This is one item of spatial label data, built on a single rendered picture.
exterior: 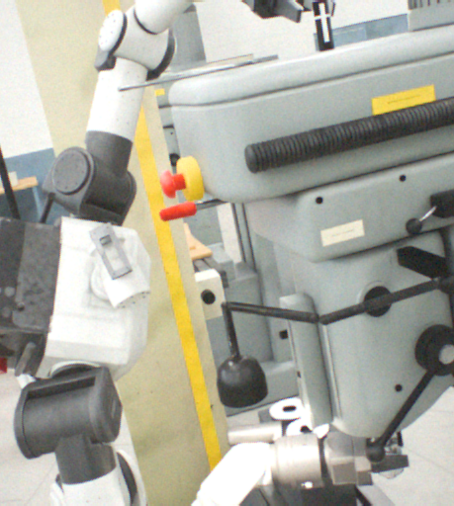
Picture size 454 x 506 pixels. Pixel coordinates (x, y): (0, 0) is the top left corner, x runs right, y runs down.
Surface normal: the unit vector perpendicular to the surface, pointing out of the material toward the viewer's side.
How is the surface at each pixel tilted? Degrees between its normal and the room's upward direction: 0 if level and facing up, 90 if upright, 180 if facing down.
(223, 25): 90
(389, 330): 90
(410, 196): 90
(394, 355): 90
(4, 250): 58
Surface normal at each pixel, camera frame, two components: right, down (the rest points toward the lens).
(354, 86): 0.30, 0.21
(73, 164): -0.43, -0.16
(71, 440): -0.05, 0.03
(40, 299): 0.38, -0.39
